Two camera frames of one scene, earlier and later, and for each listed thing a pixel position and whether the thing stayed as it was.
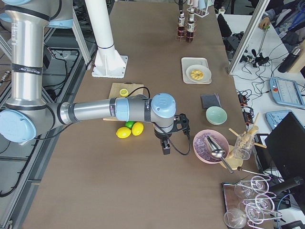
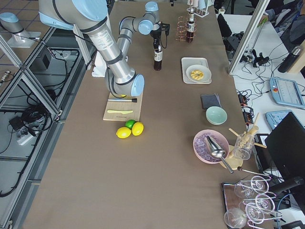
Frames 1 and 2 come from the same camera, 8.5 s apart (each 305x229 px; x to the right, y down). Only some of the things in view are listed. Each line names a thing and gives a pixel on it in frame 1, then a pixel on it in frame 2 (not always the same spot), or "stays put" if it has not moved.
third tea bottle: (191, 15) stays put
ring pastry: (197, 74) stays put
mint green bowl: (216, 115) stays put
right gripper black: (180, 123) to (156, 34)
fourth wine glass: (235, 218) stays put
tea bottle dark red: (181, 31) to (158, 59)
